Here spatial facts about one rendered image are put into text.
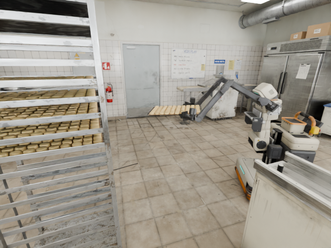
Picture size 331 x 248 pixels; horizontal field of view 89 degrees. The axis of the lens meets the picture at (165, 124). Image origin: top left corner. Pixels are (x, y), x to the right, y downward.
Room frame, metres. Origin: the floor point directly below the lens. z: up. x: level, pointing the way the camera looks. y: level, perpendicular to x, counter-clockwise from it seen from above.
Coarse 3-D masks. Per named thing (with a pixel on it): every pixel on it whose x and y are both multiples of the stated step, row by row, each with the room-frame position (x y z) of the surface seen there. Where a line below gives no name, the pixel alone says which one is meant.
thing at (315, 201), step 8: (256, 160) 0.97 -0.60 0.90; (256, 168) 0.96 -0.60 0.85; (264, 168) 0.91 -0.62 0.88; (272, 168) 0.88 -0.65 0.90; (272, 176) 0.85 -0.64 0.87; (280, 176) 0.81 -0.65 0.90; (280, 184) 0.80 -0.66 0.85; (288, 184) 0.76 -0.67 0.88; (296, 184) 0.74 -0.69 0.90; (296, 192) 0.72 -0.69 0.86; (304, 192) 0.69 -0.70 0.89; (312, 192) 0.68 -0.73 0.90; (304, 200) 0.68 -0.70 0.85; (312, 200) 0.65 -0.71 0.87; (320, 200) 0.63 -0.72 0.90; (320, 208) 0.62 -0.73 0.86; (328, 208) 0.59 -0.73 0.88; (328, 216) 0.59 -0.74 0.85
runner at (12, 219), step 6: (90, 198) 0.85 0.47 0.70; (96, 198) 0.86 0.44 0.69; (66, 204) 0.80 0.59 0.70; (72, 204) 0.81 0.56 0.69; (78, 204) 0.82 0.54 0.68; (42, 210) 0.75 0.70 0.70; (48, 210) 0.76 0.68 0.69; (54, 210) 0.77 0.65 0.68; (18, 216) 0.71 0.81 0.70; (24, 216) 0.72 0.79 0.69; (30, 216) 0.73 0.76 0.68; (0, 222) 0.68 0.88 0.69; (6, 222) 0.69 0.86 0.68
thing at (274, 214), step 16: (256, 176) 0.94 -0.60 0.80; (288, 176) 0.89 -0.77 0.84; (304, 176) 0.89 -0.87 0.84; (256, 192) 0.91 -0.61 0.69; (272, 192) 0.82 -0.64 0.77; (288, 192) 0.75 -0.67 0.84; (320, 192) 0.75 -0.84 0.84; (256, 208) 0.89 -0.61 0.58; (272, 208) 0.80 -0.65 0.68; (288, 208) 0.72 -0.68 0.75; (304, 208) 0.66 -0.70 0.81; (256, 224) 0.87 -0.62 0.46; (272, 224) 0.77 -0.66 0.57; (288, 224) 0.70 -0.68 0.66; (304, 224) 0.64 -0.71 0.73; (320, 224) 0.59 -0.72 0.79; (256, 240) 0.84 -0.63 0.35; (272, 240) 0.75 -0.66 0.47; (288, 240) 0.68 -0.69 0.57; (304, 240) 0.62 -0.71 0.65; (320, 240) 0.57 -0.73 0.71
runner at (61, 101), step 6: (90, 96) 0.88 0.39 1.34; (96, 96) 0.89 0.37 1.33; (0, 102) 0.74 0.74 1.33; (6, 102) 0.75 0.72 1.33; (12, 102) 0.76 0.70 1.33; (18, 102) 0.77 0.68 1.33; (24, 102) 0.77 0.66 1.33; (30, 102) 0.78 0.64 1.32; (36, 102) 0.79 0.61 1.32; (42, 102) 0.80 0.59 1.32; (48, 102) 0.81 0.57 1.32; (54, 102) 0.82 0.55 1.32; (60, 102) 0.83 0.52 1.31; (66, 102) 0.84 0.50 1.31; (72, 102) 0.85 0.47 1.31; (78, 102) 0.86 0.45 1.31; (84, 102) 0.87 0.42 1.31
